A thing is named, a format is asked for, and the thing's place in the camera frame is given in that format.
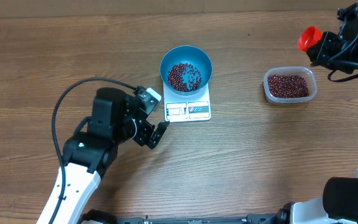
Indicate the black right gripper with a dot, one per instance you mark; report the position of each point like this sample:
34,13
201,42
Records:
321,52

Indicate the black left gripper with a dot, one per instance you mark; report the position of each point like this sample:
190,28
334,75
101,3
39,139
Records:
143,138

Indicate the orange measuring scoop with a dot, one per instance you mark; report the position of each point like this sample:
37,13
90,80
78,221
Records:
309,38

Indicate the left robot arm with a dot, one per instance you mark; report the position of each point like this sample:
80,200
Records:
116,118

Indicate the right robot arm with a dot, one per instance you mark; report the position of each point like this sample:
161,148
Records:
322,134

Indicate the white digital kitchen scale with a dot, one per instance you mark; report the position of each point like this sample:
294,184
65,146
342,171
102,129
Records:
186,108

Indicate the red beans in bowl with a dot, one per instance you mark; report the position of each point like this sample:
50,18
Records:
184,77

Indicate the blue metal bowl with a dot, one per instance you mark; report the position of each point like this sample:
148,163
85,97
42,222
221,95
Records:
187,54

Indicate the clear plastic container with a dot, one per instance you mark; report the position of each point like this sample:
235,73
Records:
304,72

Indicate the red beans in container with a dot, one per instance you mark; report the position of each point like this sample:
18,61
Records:
288,86

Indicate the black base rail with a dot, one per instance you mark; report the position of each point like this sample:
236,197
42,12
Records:
179,220

